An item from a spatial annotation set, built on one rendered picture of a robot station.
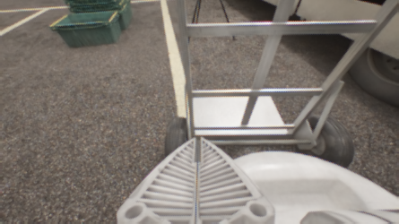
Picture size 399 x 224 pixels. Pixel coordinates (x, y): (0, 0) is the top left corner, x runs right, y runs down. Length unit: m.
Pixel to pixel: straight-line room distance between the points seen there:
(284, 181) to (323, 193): 0.13
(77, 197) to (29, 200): 0.21
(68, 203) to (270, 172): 0.84
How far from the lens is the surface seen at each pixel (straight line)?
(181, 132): 0.61
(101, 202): 0.89
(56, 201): 1.01
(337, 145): 0.79
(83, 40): 2.22
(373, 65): 1.63
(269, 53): 0.55
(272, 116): 1.05
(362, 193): 0.54
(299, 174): 0.49
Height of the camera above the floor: 0.76
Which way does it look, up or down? 46 degrees down
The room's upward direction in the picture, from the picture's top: 2 degrees counter-clockwise
